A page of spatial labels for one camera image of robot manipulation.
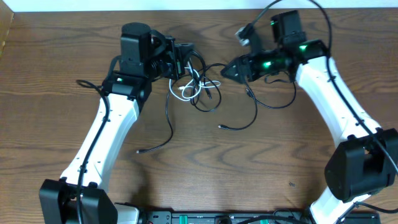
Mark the cardboard side panel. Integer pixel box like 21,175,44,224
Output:
0,0,14,56

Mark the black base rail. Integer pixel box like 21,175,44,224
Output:
136,208,382,224

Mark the black USB cable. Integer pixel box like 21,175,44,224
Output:
136,49,228,154

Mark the white USB cable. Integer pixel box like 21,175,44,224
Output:
169,62,221,102

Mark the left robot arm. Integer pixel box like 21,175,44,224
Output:
39,22,194,223

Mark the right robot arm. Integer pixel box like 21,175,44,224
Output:
221,11,397,223

